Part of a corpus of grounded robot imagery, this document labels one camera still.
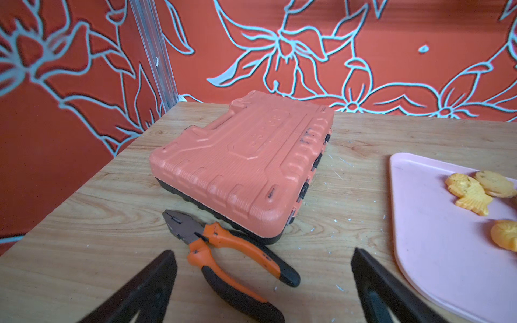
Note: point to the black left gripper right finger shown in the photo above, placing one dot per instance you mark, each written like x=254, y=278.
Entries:
x=381, y=294

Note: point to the orange handled pliers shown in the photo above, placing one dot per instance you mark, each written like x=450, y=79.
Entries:
x=224, y=256

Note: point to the orange plastic tool case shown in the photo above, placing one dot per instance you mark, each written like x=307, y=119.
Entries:
x=252, y=166

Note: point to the orange cookies on tray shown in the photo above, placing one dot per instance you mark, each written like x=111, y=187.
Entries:
x=476, y=193

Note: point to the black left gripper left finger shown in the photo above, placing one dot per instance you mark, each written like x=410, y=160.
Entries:
x=144, y=298

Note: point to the pink plastic tray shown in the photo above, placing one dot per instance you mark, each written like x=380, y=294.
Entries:
x=445, y=251

